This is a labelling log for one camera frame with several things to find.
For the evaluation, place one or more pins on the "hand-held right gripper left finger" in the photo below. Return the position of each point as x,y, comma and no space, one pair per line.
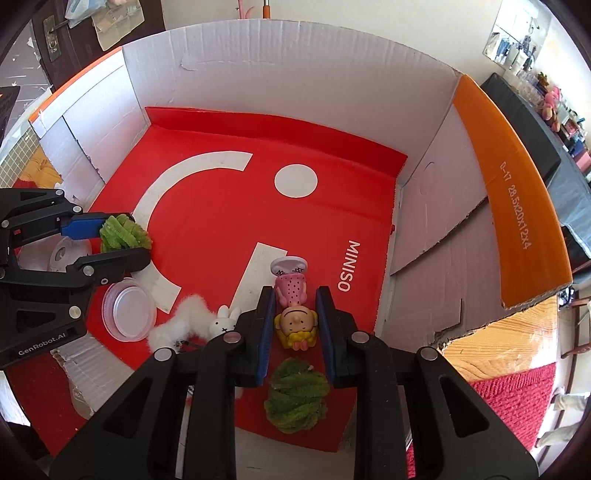
265,323

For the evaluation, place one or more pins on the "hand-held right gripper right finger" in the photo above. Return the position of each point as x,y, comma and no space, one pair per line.
325,323

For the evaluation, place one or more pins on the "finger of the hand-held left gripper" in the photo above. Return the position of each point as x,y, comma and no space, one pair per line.
83,226
115,263

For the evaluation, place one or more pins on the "small doll figurine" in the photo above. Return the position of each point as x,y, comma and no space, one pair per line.
293,318

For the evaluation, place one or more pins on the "green fuzzy yarn ball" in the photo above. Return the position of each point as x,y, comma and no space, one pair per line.
295,397
124,233

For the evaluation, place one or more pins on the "white round gadget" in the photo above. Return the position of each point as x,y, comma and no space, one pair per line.
64,254

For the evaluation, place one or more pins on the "clear plastic lid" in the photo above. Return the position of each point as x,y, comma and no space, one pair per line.
131,309

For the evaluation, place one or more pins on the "white fluffy bunny plush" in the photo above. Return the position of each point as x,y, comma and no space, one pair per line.
184,323

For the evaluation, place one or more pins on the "orange cardboard box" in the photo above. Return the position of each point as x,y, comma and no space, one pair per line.
277,69

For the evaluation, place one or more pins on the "red paper bag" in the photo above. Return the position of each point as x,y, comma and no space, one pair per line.
207,221

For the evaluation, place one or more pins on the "red knitted mat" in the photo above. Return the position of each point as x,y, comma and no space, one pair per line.
508,397

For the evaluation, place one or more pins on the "beige hanging organizer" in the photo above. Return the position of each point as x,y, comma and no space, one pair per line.
117,27

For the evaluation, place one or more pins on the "dark brown door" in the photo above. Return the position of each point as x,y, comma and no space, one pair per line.
27,27

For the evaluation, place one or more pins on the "clear plastic bag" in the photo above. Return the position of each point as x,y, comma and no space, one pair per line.
85,7

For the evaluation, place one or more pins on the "pink plastic stick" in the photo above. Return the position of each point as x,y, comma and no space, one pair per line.
244,7

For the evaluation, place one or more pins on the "dark cloth covered table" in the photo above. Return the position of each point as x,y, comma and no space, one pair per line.
531,124

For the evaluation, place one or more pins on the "row of cosmetic bottles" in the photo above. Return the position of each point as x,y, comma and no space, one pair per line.
572,134

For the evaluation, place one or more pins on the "pink toy figure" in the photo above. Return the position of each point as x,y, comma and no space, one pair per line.
551,106

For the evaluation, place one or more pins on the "wall mirror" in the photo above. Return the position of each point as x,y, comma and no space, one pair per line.
517,32

